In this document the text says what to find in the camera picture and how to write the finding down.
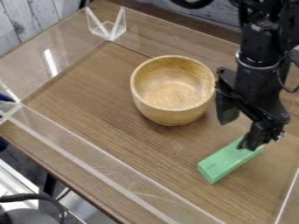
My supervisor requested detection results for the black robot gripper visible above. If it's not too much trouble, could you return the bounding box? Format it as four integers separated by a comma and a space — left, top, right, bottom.
216, 56, 291, 151

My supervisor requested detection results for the green rectangular block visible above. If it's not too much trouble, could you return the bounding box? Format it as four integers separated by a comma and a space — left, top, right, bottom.
198, 137, 264, 184

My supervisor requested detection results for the brown wooden bowl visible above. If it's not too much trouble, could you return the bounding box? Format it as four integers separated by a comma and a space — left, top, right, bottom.
130, 55, 215, 126

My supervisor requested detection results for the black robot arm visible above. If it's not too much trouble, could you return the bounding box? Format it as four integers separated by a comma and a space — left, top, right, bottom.
216, 0, 299, 151

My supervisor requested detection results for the black table leg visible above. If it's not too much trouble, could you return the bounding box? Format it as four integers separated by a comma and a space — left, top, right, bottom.
43, 174, 58, 196

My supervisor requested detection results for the clear acrylic corner bracket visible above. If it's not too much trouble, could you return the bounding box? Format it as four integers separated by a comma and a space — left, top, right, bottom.
84, 7, 127, 41

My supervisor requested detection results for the clear acrylic tray wall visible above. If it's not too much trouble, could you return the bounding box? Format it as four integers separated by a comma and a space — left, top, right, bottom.
0, 81, 224, 224

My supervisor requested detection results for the black cable loop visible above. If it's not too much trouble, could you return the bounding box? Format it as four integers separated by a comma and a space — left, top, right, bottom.
0, 192, 67, 224

